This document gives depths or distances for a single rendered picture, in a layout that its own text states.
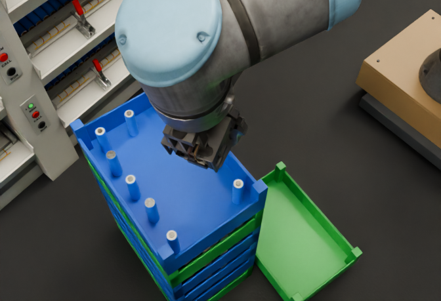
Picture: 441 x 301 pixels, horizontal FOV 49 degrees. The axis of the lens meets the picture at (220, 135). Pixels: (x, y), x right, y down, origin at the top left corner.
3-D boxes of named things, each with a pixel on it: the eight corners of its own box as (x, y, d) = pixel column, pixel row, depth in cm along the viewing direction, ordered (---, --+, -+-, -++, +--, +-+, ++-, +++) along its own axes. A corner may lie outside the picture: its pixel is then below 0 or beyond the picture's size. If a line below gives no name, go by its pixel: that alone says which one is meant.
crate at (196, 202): (265, 207, 84) (269, 186, 77) (167, 276, 78) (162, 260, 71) (170, 96, 97) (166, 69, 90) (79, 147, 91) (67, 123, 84)
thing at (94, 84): (214, 7, 152) (226, -19, 139) (65, 134, 127) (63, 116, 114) (167, -38, 152) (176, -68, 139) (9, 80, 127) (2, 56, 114)
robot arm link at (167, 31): (248, 29, 37) (130, 87, 37) (254, 93, 49) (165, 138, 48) (196, -58, 40) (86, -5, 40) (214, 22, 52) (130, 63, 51)
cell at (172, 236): (182, 250, 80) (180, 235, 74) (173, 256, 79) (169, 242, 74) (176, 240, 80) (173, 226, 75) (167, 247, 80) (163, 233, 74)
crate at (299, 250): (355, 263, 119) (363, 252, 113) (292, 312, 113) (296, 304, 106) (278, 174, 132) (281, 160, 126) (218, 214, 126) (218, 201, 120)
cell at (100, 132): (113, 150, 90) (107, 131, 84) (105, 155, 89) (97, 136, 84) (109, 143, 91) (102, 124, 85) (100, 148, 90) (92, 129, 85)
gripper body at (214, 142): (167, 155, 65) (145, 125, 54) (193, 99, 68) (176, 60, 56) (220, 174, 64) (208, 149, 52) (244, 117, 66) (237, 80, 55)
